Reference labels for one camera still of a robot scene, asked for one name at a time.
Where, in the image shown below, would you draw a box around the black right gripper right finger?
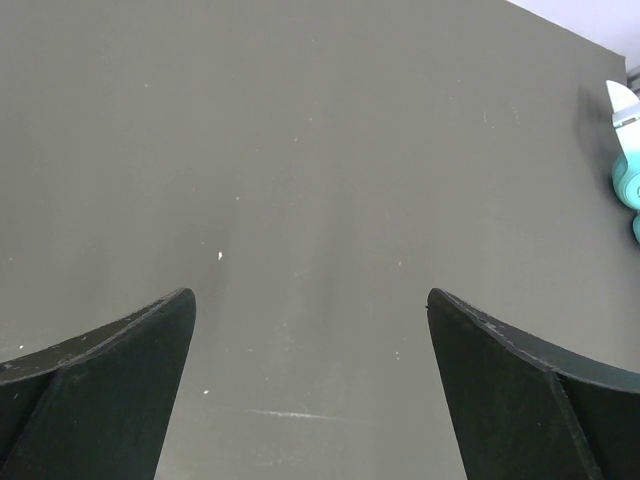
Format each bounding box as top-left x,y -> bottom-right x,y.
426,288 -> 639,479

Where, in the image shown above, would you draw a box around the teal white headphones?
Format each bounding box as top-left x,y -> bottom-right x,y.
606,80 -> 639,241

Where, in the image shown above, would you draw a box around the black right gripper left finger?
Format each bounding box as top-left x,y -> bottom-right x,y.
1,289 -> 196,479

